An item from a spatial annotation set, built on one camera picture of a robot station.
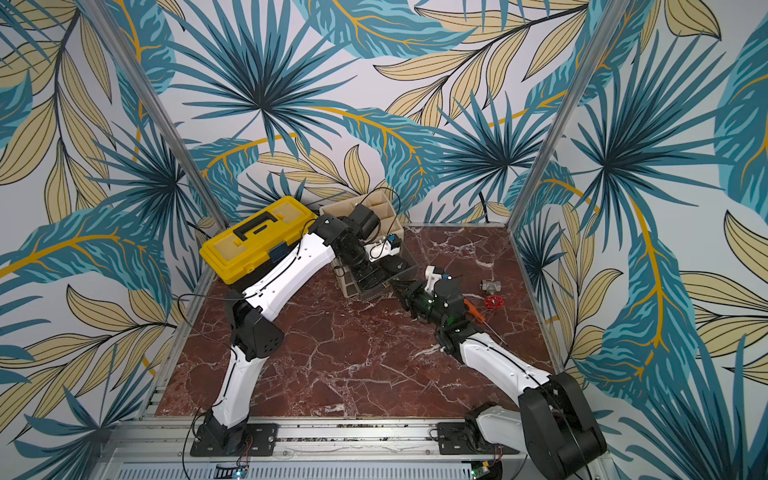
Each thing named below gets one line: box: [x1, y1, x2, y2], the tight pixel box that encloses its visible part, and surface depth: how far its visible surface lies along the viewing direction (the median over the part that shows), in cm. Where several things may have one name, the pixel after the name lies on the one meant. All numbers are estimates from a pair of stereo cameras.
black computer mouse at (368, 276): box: [356, 266, 385, 289], surface depth 75 cm
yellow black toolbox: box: [199, 196, 318, 291], surface depth 94 cm
